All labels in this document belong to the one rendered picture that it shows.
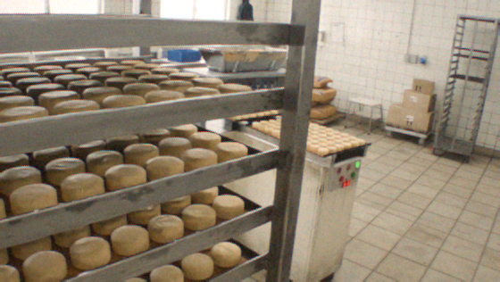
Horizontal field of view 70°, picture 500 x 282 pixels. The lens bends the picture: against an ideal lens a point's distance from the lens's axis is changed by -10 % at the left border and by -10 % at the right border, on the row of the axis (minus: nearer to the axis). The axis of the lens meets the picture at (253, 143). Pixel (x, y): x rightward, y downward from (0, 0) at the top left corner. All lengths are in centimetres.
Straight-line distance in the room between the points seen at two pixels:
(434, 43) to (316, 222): 440
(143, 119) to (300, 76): 22
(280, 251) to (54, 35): 45
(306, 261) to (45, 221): 191
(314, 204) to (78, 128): 175
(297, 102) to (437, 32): 558
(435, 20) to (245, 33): 566
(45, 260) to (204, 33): 32
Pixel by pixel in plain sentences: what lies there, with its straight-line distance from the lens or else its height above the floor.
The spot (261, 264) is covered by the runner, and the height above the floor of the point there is 114.
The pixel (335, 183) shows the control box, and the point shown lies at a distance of 203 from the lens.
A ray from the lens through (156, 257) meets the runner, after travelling 51.
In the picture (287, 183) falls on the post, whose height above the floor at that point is 129.
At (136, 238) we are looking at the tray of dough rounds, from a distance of 53.
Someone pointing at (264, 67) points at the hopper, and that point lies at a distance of 257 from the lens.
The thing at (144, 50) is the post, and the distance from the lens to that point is 90.
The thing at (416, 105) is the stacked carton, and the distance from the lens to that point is 578.
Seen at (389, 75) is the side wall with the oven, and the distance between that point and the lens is 630.
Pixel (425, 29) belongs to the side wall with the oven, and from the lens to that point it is 612.
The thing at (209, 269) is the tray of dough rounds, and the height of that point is 115.
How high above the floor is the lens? 152
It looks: 18 degrees down
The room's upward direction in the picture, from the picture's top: 4 degrees clockwise
